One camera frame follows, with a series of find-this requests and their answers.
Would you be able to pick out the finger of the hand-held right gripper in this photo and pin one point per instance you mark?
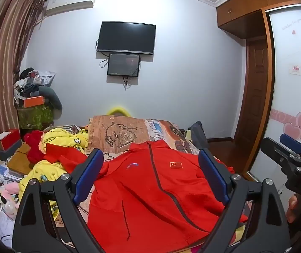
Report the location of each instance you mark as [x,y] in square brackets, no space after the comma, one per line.
[277,155]
[291,142]

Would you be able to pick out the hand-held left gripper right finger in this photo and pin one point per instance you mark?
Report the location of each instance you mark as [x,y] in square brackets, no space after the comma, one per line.
[215,176]

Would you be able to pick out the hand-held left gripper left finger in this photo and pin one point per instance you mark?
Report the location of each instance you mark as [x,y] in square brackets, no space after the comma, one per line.
[91,171]

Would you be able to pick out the red zip jacket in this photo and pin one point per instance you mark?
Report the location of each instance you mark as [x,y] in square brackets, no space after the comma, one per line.
[145,189]

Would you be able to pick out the person's right hand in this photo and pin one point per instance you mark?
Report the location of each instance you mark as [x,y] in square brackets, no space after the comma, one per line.
[292,208]

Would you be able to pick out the printed bed blanket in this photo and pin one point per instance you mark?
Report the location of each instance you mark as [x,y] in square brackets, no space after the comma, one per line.
[113,134]

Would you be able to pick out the dark blue cloth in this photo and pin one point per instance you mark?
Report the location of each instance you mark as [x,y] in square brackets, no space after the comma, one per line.
[197,134]

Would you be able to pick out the yellow printed fleece pajamas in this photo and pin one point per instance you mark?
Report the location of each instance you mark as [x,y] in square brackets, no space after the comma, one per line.
[60,137]

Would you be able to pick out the red plush garment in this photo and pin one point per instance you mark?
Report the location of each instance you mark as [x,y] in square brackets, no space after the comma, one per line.
[33,147]

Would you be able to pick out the brown folded cloth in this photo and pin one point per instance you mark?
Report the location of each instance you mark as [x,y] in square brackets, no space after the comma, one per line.
[20,160]

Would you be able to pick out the green printed bag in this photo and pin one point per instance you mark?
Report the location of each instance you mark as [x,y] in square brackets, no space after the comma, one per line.
[34,117]

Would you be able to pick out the grey plastic holder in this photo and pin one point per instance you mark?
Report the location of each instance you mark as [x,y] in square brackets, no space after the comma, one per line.
[9,154]

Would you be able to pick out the grey cushion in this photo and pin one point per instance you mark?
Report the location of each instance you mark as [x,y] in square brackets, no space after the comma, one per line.
[51,97]

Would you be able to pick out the pink plush toy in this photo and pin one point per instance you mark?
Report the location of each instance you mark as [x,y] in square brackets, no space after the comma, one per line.
[10,197]

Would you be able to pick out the red and white box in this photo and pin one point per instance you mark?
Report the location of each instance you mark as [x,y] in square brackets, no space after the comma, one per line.
[8,138]

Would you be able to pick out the orange box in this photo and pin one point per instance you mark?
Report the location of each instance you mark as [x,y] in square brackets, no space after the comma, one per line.
[33,101]

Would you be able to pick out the pile of clutter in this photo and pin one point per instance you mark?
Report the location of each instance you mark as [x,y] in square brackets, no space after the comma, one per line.
[30,83]

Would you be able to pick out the small black monitor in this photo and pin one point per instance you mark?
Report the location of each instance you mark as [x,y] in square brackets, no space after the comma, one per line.
[123,64]

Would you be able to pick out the striped brown curtain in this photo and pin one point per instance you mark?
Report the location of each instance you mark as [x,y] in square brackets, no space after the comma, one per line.
[5,58]

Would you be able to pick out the wooden overhead cabinet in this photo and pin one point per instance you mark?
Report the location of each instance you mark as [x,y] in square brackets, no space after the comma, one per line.
[245,8]

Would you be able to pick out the white air conditioner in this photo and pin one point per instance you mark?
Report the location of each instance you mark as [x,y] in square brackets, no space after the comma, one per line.
[70,2]

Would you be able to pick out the wall-mounted black television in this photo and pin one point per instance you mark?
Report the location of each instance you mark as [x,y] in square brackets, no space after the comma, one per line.
[126,37]

